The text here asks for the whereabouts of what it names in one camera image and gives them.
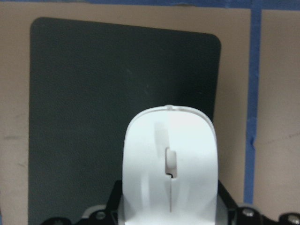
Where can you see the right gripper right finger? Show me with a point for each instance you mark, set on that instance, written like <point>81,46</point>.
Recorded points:
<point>226,206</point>

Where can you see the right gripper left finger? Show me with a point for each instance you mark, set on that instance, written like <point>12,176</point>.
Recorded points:
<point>114,207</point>

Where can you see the white computer mouse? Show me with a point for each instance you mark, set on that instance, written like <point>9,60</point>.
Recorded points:
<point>170,168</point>

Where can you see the black mousepad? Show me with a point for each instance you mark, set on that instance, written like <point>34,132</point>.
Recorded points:
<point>87,81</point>

